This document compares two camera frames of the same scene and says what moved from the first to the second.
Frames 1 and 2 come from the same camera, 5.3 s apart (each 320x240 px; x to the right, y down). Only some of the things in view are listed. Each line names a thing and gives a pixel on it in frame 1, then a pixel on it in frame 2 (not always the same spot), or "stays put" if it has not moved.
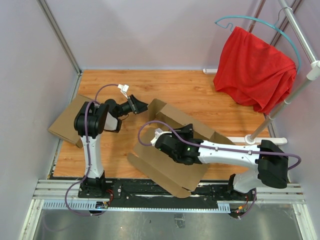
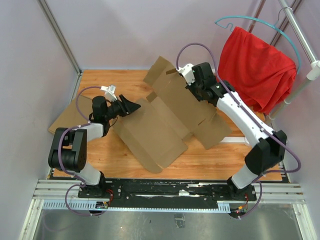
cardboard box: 180,178 → 157,131
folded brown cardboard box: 64,126 stays put
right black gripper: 187,130 → 190,87
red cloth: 256,74 stays put
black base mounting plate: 135,192 stays put
